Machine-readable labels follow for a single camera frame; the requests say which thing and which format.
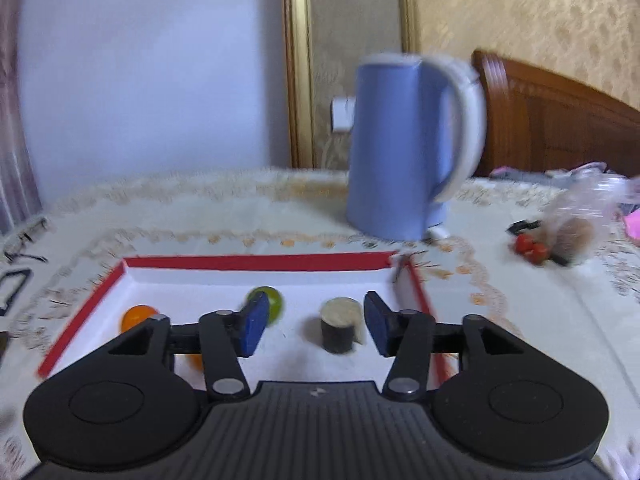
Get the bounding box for orange fruit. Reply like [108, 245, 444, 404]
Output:
[120, 305, 162, 333]

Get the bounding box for grey curtain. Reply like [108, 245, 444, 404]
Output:
[0, 0, 43, 236]

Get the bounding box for red-rimmed white tray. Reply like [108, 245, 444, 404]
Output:
[37, 250, 453, 392]

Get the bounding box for pink cloth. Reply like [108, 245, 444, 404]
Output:
[622, 207, 640, 246]

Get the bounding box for black glasses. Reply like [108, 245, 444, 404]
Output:
[0, 217, 51, 318]

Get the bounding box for white wall socket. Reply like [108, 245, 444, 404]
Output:
[331, 96, 357, 133]

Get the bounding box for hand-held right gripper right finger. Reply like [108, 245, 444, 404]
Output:
[363, 291, 526, 403]

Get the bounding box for green round fruit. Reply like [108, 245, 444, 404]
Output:
[243, 286, 285, 329]

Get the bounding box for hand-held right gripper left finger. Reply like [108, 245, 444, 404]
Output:
[108, 291, 271, 403]

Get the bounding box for red cherry tomatoes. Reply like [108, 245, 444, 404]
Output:
[515, 234, 551, 264]

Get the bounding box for clear plastic bag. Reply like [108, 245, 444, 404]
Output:
[542, 174, 632, 266]

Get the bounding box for black cylinder with cream top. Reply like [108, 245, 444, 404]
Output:
[320, 297, 368, 353]

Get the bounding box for blue electric kettle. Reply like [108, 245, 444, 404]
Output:
[346, 51, 487, 242]

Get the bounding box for wooden headboard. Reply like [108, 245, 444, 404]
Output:
[472, 49, 640, 178]

